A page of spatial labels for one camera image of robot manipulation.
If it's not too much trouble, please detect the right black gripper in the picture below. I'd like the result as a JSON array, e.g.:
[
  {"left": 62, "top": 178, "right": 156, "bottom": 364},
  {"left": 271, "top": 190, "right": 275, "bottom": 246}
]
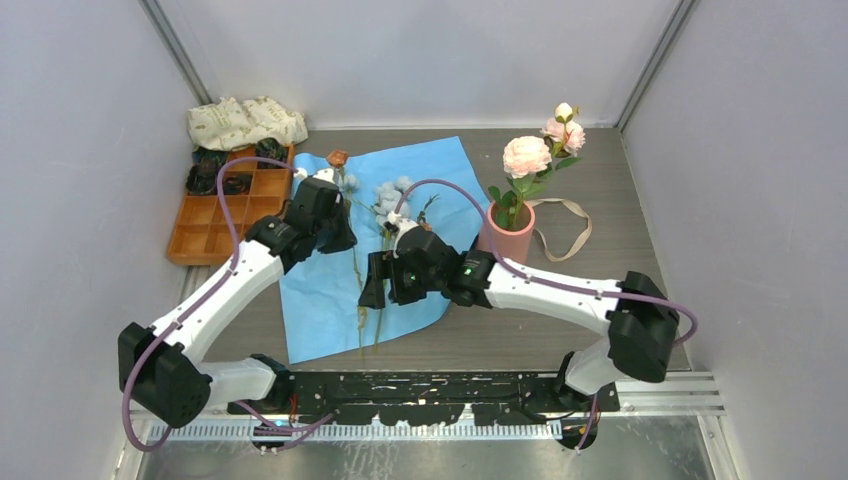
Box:
[{"left": 359, "top": 250, "right": 443, "bottom": 310}]

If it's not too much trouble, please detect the flower bouquet blue paper wrap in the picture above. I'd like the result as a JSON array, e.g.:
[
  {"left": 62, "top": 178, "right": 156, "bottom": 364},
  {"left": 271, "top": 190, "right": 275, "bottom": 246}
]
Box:
[{"left": 278, "top": 136, "right": 492, "bottom": 366}]

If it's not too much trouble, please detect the beige ribbon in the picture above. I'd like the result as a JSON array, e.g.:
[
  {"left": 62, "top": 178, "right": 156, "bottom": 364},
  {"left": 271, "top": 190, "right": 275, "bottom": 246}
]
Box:
[{"left": 529, "top": 197, "right": 594, "bottom": 263}]

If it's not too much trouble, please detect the light blue flower stem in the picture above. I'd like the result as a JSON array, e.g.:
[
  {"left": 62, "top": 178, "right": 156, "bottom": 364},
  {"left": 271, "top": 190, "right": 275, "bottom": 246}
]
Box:
[{"left": 341, "top": 169, "right": 412, "bottom": 353}]

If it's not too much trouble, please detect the pink peony flower stem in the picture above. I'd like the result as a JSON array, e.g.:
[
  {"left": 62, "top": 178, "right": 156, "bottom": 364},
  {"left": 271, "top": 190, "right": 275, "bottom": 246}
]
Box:
[{"left": 488, "top": 102, "right": 586, "bottom": 231}]

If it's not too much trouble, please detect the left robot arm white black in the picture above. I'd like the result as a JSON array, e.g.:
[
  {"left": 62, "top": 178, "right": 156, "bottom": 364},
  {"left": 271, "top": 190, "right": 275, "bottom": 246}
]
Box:
[{"left": 118, "top": 168, "right": 357, "bottom": 429}]

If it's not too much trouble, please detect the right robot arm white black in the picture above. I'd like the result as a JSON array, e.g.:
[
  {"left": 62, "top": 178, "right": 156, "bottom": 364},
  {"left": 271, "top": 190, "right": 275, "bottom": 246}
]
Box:
[{"left": 358, "top": 227, "right": 679, "bottom": 411}]

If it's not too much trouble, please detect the pink cylindrical vase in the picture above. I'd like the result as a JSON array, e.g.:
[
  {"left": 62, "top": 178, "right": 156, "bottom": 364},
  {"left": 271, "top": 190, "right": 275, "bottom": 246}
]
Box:
[{"left": 474, "top": 202, "right": 536, "bottom": 264}]

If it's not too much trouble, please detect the dark rolled sock top right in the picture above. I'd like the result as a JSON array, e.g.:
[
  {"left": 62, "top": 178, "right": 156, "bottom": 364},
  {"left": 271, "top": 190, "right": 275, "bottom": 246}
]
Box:
[{"left": 255, "top": 138, "right": 289, "bottom": 163}]

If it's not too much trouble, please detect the dark rolled sock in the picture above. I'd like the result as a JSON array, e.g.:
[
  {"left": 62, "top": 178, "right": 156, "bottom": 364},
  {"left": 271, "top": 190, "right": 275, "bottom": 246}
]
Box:
[
  {"left": 185, "top": 161, "right": 221, "bottom": 196},
  {"left": 255, "top": 138, "right": 289, "bottom": 163},
  {"left": 221, "top": 173, "right": 253, "bottom": 196}
]

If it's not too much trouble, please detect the dark rolled sock middle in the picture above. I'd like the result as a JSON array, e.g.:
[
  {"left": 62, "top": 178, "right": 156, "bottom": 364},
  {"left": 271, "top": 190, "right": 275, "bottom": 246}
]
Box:
[{"left": 221, "top": 173, "right": 253, "bottom": 196}]

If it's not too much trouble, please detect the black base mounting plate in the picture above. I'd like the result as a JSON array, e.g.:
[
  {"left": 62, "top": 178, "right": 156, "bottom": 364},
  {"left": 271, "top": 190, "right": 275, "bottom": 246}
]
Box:
[{"left": 250, "top": 371, "right": 593, "bottom": 427}]

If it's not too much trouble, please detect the dark rolled sock left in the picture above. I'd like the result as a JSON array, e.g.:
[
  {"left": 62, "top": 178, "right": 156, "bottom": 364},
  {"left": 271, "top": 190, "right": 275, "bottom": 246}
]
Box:
[{"left": 185, "top": 161, "right": 221, "bottom": 196}]

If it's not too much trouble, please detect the orange compartment tray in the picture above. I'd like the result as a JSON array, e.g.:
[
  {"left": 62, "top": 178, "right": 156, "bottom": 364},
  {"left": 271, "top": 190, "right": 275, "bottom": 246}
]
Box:
[{"left": 166, "top": 145, "right": 294, "bottom": 266}]

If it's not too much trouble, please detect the cream patterned cloth bag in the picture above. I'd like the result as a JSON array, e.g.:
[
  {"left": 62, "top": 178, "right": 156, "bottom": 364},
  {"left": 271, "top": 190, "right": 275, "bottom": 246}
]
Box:
[{"left": 187, "top": 96, "right": 308, "bottom": 152}]

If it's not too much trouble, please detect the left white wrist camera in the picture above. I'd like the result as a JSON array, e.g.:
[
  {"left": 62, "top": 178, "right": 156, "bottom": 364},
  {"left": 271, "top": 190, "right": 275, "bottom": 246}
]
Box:
[{"left": 293, "top": 167, "right": 339, "bottom": 186}]

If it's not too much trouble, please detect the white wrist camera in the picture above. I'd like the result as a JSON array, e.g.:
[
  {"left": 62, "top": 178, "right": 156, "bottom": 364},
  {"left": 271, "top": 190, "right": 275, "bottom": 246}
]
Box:
[
  {"left": 384, "top": 211, "right": 420, "bottom": 242},
  {"left": 293, "top": 167, "right": 339, "bottom": 186}
]

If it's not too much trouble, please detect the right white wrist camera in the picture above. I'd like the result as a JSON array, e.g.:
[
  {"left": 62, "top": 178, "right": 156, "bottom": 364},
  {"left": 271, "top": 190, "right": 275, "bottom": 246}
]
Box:
[{"left": 384, "top": 211, "right": 420, "bottom": 242}]

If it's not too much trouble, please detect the aluminium rail frame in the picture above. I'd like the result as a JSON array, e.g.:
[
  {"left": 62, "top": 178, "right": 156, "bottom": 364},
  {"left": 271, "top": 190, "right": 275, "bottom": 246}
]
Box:
[{"left": 138, "top": 371, "right": 724, "bottom": 479}]

